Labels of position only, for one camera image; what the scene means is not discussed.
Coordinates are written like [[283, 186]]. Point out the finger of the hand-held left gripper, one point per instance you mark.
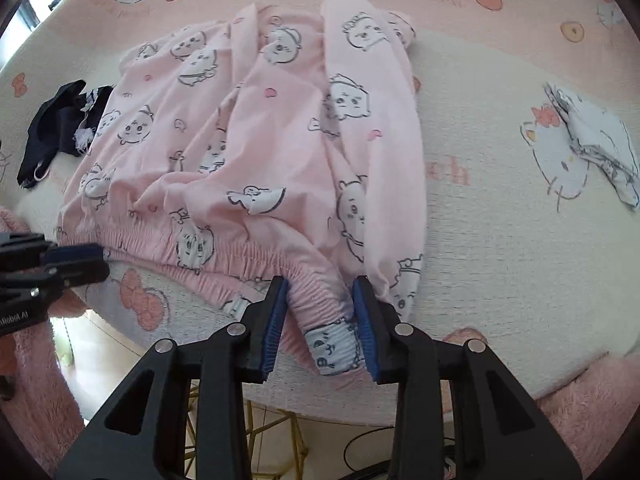
[[82, 274], [75, 252]]

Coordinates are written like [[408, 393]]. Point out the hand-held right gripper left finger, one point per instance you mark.
[[277, 330]]

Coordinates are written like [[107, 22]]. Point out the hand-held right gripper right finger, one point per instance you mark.
[[367, 330]]

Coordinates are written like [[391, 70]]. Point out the pink printed pajama pants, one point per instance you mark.
[[250, 135]]

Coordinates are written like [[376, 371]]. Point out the navy blue cloth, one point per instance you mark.
[[55, 120]]

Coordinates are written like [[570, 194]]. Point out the pink cartoon cat printed blanket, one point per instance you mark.
[[500, 220]]

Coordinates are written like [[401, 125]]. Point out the pink fuzzy rug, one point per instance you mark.
[[590, 410]]

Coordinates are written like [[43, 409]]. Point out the white printed folded cloth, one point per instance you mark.
[[595, 135]]

